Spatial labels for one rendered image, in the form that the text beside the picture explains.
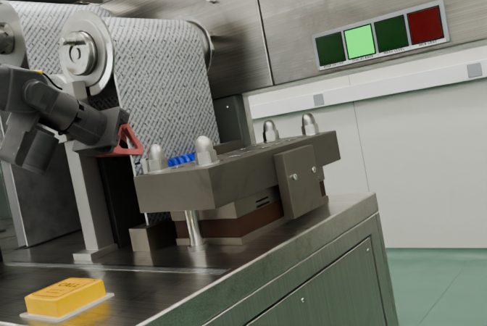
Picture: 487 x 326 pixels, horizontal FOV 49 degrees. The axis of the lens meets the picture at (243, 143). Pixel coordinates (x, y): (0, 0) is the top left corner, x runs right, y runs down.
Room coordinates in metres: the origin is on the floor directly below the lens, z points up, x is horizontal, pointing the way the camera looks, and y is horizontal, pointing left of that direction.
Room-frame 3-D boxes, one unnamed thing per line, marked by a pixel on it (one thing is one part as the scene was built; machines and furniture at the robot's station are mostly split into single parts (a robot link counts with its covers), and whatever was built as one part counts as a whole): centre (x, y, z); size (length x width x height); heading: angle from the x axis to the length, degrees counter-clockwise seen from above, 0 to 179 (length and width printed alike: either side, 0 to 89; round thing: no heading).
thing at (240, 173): (0.97, 0.00, 1.00); 0.40 x 0.16 x 0.06; 143
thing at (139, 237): (1.01, 0.12, 0.92); 0.28 x 0.04 x 0.04; 143
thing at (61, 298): (0.67, 0.25, 0.91); 0.07 x 0.07 x 0.02; 53
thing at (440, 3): (0.97, -0.27, 1.18); 0.25 x 0.01 x 0.07; 53
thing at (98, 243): (0.94, 0.29, 1.05); 0.06 x 0.05 x 0.31; 143
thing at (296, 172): (0.92, -0.08, 0.96); 0.10 x 0.03 x 0.11; 143
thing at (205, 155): (0.81, 0.06, 1.05); 0.04 x 0.04 x 0.04
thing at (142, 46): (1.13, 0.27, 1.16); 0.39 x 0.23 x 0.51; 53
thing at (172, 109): (1.01, 0.12, 1.10); 0.23 x 0.01 x 0.18; 143
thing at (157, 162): (0.86, 0.14, 1.05); 0.04 x 0.04 x 0.04
